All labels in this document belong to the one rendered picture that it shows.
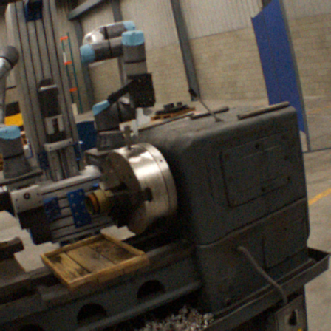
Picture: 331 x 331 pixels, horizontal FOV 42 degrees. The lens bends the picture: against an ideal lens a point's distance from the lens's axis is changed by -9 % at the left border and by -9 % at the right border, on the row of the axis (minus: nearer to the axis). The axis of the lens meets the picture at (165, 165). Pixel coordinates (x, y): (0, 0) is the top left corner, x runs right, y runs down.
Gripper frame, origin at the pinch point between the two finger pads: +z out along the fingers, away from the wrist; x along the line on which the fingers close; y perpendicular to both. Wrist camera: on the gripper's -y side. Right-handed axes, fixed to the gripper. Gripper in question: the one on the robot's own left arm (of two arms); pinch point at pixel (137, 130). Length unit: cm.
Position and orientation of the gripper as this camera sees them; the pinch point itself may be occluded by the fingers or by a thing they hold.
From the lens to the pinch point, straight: 164.1
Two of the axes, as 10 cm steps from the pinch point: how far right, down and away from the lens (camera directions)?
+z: 1.0, 9.3, 3.5
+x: 0.5, -3.6, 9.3
